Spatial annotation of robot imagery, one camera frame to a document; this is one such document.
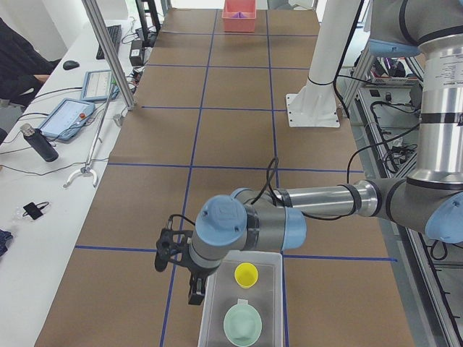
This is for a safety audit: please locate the purple microfiber cloth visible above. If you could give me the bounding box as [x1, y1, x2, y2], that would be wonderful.
[229, 12, 250, 19]

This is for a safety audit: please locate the long reacher grabber tool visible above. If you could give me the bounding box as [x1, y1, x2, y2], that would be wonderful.
[63, 82, 116, 189]

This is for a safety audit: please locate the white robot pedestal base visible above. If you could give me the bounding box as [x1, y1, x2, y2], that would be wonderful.
[286, 0, 363, 128]

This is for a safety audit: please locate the small black pouch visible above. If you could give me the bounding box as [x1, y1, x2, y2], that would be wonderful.
[22, 201, 50, 220]

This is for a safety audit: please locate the black power brick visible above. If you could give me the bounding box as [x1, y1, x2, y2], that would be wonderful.
[129, 39, 145, 67]

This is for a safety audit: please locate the yellow plastic cup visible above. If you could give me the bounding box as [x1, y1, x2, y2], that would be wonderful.
[234, 262, 259, 289]

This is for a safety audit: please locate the upper blue teach pendant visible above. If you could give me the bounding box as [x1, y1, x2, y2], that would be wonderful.
[80, 69, 114, 102]

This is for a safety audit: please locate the pale green bowl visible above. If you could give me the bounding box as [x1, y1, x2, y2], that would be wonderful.
[223, 304, 263, 347]

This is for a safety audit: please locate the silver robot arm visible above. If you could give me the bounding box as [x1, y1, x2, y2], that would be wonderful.
[181, 1, 462, 304]

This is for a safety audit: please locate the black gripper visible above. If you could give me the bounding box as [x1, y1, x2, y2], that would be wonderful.
[182, 249, 221, 306]

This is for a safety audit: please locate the black computer mouse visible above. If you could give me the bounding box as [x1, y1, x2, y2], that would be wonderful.
[62, 60, 80, 71]

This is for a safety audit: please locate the aluminium frame post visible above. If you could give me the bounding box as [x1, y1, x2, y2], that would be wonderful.
[82, 0, 135, 111]

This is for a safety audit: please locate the translucent white plastic bin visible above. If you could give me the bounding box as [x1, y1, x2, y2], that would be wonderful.
[197, 251, 284, 346]

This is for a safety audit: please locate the seated person in black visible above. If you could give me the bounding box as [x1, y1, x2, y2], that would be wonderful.
[1, 20, 61, 106]

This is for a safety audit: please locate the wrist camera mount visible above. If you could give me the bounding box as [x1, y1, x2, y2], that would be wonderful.
[154, 214, 195, 272]

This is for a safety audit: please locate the black water bottle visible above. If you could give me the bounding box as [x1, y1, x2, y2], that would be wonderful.
[20, 124, 59, 162]

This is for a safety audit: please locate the pink plastic tray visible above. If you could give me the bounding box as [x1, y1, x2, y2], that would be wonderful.
[221, 0, 257, 33]

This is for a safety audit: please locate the blue teach pendant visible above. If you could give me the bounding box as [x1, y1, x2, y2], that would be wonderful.
[38, 98, 95, 142]
[80, 69, 114, 102]

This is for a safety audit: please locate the lower blue teach pendant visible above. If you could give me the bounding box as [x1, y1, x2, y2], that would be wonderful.
[38, 98, 95, 142]

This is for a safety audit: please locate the black computer keyboard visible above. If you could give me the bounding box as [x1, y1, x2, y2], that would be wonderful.
[95, 24, 123, 61]

